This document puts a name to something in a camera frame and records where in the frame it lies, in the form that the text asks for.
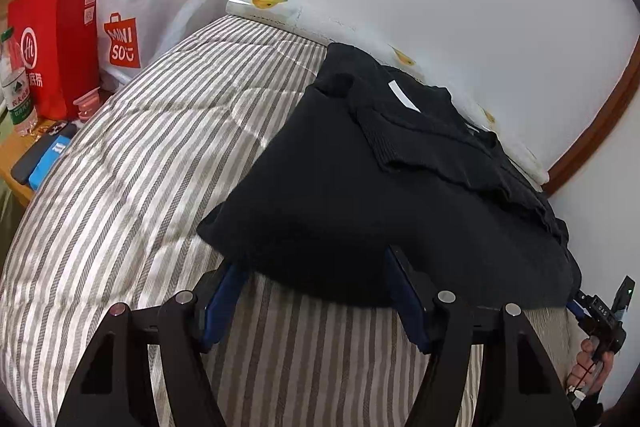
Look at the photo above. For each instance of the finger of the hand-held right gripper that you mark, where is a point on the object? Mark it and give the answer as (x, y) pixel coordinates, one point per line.
(575, 309)

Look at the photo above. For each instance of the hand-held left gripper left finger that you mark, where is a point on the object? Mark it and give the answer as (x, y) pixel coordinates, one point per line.
(225, 302)

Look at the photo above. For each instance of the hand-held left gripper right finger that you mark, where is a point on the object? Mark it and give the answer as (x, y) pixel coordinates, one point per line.
(407, 307)

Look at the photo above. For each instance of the black sweatshirt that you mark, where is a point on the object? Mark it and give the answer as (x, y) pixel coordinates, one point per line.
(350, 207)

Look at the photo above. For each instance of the person's right hand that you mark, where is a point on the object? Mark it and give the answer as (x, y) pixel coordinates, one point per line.
(585, 364)

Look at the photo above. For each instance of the striped bed blanket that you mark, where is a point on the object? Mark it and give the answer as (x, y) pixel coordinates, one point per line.
(150, 182)

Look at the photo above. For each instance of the blue flat box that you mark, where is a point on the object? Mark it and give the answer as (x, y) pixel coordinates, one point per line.
(47, 162)

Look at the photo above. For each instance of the clear plastic cup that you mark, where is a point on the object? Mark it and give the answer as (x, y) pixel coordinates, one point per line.
(87, 104)

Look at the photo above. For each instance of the black phone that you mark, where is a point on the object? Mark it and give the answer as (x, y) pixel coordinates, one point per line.
(30, 157)

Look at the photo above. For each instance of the wooden nightstand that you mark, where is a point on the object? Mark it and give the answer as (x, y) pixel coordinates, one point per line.
(7, 157)

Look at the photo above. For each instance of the clear water bottle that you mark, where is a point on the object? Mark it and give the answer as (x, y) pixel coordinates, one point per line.
(17, 97)

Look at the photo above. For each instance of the red paper bag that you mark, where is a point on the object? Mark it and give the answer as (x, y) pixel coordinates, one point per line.
(50, 32)

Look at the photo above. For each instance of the brown wooden frame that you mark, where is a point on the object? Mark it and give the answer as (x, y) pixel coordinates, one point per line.
(600, 127)

